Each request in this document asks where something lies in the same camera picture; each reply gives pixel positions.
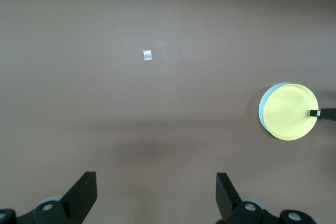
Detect pale green plate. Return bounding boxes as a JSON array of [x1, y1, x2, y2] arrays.
[[258, 82, 292, 133]]

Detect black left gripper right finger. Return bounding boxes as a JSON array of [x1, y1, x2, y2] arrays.
[[215, 173, 314, 224]]

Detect brown table cover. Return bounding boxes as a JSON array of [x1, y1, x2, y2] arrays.
[[0, 0, 336, 224]]

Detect yellow plate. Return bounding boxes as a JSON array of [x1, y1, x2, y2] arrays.
[[263, 83, 320, 141]]

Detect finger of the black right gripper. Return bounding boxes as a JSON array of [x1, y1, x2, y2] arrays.
[[309, 108, 336, 120]]

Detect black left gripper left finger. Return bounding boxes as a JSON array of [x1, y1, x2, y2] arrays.
[[0, 171, 97, 224]]

